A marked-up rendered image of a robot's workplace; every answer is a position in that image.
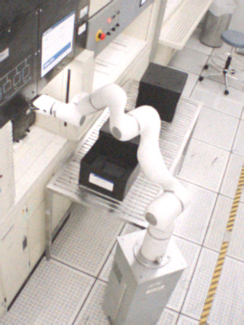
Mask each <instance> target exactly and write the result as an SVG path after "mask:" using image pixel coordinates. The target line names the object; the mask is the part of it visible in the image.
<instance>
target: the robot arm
mask: <svg viewBox="0 0 244 325"><path fill-rule="evenodd" d="M34 99H37V100H36V101H34V102H32V101H29V103H27V105H28V106H29V108H30V111H31V110H33V111H35V112H38V113H41V114H43V115H52V117H55V118H58V119H60V120H63V121H64V122H66V123H69V124H71V125H73V126H76V127H78V128H80V127H81V126H82V125H83V124H84V122H85V119H86V116H87V115H92V114H94V113H96V112H99V111H100V110H103V109H105V108H106V107H108V108H109V112H110V132H111V134H112V135H114V137H116V138H117V139H119V140H121V141H126V140H129V139H132V138H134V137H135V136H137V135H139V134H141V139H140V144H139V149H138V152H137V157H138V161H139V164H140V165H141V168H142V170H143V172H144V174H145V176H146V177H147V179H148V180H149V181H150V182H151V183H153V184H158V185H160V186H161V187H162V188H163V193H162V194H160V195H158V196H157V197H156V198H155V199H153V200H152V201H151V202H150V203H149V204H148V205H147V206H146V208H145V212H144V219H145V220H146V221H147V222H148V225H147V230H146V232H145V235H144V236H142V237H141V238H140V239H138V240H137V242H136V244H135V245H134V255H135V257H136V259H137V260H138V261H139V262H140V263H141V264H142V265H144V266H146V267H148V268H160V267H163V266H164V265H165V264H167V262H169V260H170V257H171V249H170V247H169V245H168V242H169V240H170V238H171V235H172V233H173V231H174V219H175V218H176V217H177V216H178V215H180V214H181V213H182V212H184V211H185V210H186V209H187V208H188V206H189V204H190V195H189V192H188V191H187V189H186V188H185V187H184V185H183V184H181V183H180V182H179V181H177V180H176V179H175V178H174V177H173V176H172V175H171V174H170V172H169V171H168V169H167V167H166V165H165V163H164V161H163V157H162V155H161V153H160V149H159V145H158V137H159V132H160V118H159V115H158V113H157V111H156V110H155V109H154V108H152V107H150V106H147V105H145V106H141V107H138V108H136V109H135V110H132V111H131V112H128V113H126V114H125V113H124V109H125V106H126V103H127V96H126V93H125V91H124V90H123V89H122V88H121V87H120V86H118V85H117V84H114V83H108V84H106V85H104V86H103V87H101V88H99V89H97V90H96V91H93V92H91V93H90V94H88V93H86V92H81V93H79V94H77V95H75V96H74V97H73V98H72V99H71V101H70V102H69V104H65V103H62V102H59V101H57V100H55V99H53V98H51V97H50V96H49V95H48V94H37V95H35V96H34ZM31 103H32V104H33V105H32V104H31Z"/></svg>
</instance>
